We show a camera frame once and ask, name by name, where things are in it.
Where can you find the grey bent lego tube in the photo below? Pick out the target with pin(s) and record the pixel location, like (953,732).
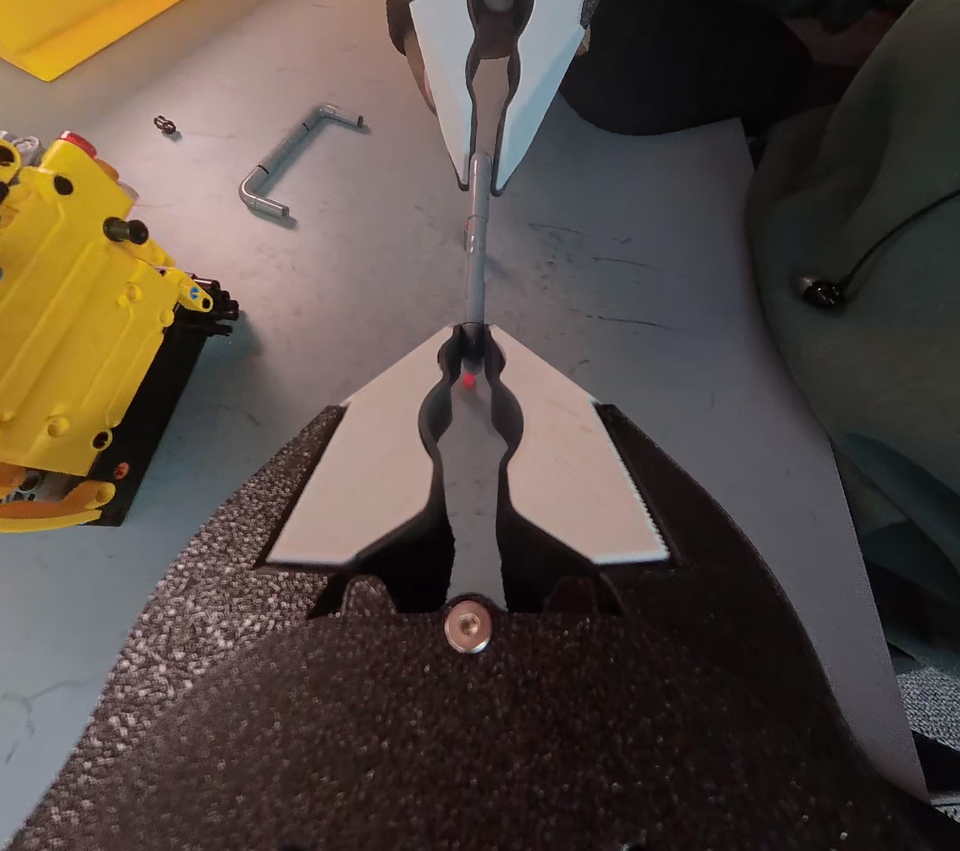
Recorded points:
(285,153)
(478,251)

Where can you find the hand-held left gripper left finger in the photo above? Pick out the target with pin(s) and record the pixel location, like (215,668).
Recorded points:
(360,483)

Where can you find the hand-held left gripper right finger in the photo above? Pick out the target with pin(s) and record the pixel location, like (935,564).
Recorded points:
(577,483)

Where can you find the person's right hand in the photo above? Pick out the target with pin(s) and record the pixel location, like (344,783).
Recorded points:
(405,26)

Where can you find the loose black lego pin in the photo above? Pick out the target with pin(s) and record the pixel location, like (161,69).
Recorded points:
(165,125)

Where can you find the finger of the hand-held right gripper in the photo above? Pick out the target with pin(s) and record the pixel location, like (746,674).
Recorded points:
(442,3)
(562,3)

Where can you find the red grey lego pin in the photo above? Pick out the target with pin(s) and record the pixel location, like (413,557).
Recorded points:
(469,382)

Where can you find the yellow lego robot model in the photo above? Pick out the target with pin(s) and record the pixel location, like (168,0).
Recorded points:
(75,311)

